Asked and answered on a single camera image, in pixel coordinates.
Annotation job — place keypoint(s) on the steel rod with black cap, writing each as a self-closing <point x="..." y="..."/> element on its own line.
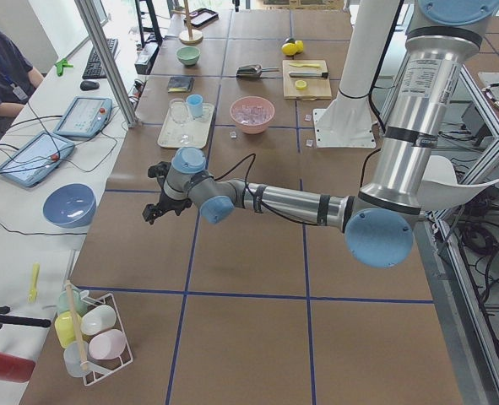
<point x="321" y="75"/>

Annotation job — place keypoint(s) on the large blue bowl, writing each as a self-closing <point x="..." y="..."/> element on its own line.
<point x="70" y="206"/>

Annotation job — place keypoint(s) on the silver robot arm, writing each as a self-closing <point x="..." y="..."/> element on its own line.
<point x="378" y="220"/>

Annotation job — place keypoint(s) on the green plastic clip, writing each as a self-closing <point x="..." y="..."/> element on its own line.
<point x="61" y="65"/>

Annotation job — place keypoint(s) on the blue teach pendant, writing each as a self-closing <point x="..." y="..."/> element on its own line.
<point x="85" y="117"/>
<point x="37" y="159"/>

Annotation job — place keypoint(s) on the yellow plastic knife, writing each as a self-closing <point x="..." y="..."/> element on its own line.
<point x="305" y="65"/>

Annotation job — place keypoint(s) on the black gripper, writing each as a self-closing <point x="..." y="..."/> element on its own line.
<point x="170" y="204"/>

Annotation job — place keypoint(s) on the pink bowl of ice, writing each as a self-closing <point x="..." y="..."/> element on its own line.
<point x="252" y="114"/>

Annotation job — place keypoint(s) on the white wire cup rack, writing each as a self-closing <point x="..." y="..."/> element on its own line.
<point x="91" y="334"/>

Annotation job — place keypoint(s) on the light green bowl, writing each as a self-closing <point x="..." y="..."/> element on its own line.
<point x="188" y="55"/>

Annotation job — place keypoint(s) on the wooden mug tree stand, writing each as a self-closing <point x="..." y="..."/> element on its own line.
<point x="189" y="36"/>

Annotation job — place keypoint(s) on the wooden cutting board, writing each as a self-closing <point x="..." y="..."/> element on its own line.
<point x="317" y="89"/>

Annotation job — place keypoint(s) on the light blue plastic cup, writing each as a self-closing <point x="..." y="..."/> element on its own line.
<point x="195" y="105"/>

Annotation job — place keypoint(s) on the half lemon slice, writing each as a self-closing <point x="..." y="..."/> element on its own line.
<point x="300" y="84"/>

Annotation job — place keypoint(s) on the near blue teach pendant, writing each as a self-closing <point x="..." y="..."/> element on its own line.
<point x="37" y="159"/>

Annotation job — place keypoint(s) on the white plastic chair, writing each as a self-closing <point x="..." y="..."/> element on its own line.
<point x="439" y="188"/>

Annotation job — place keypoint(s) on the red bottle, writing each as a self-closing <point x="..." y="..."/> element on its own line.
<point x="15" y="369"/>

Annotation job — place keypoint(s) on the cream bear serving tray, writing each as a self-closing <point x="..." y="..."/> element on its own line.
<point x="198" y="128"/>

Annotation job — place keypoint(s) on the far blue teach pendant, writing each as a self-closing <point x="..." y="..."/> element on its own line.
<point x="85" y="117"/>

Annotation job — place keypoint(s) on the silver metal ice scoop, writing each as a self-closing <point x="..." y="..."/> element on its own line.
<point x="254" y="71"/>

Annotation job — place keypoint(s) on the aluminium frame post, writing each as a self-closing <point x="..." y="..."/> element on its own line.
<point x="93" y="26"/>

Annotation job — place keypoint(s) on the black computer mouse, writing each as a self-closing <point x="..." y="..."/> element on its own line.
<point x="88" y="85"/>

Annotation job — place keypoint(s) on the clear wine glass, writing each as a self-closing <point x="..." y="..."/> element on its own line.
<point x="179" y="115"/>

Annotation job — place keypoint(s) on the grey folded cloth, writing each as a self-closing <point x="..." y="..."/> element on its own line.
<point x="180" y="84"/>

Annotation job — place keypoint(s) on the black camera tripod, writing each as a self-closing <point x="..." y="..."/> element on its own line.
<point x="7" y="319"/>

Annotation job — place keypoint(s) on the yellow lemon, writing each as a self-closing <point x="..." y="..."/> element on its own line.
<point x="289" y="49"/>
<point x="299" y="46"/>

